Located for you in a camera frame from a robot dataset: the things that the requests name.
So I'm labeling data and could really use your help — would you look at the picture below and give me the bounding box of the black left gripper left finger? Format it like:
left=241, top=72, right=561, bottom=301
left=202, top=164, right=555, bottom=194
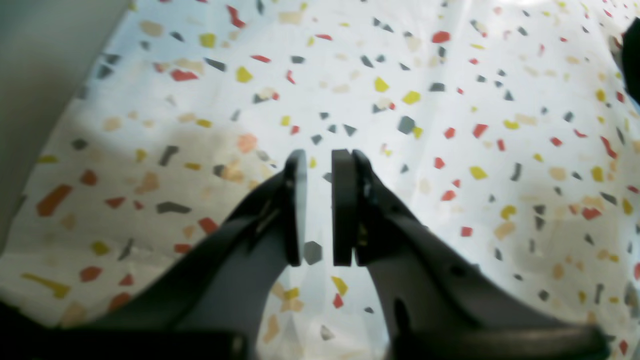
left=75, top=149, right=308, bottom=360

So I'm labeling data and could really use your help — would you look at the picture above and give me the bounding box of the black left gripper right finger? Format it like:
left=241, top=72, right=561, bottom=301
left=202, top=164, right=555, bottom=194
left=331, top=149, right=610, bottom=360

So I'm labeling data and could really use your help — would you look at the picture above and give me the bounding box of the black t-shirt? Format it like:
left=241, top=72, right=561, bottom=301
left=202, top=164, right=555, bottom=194
left=621, top=17, right=640, bottom=104

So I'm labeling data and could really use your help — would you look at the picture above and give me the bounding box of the terrazzo patterned tablecloth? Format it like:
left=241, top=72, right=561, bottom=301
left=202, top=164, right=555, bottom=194
left=1, top=0, right=639, bottom=360

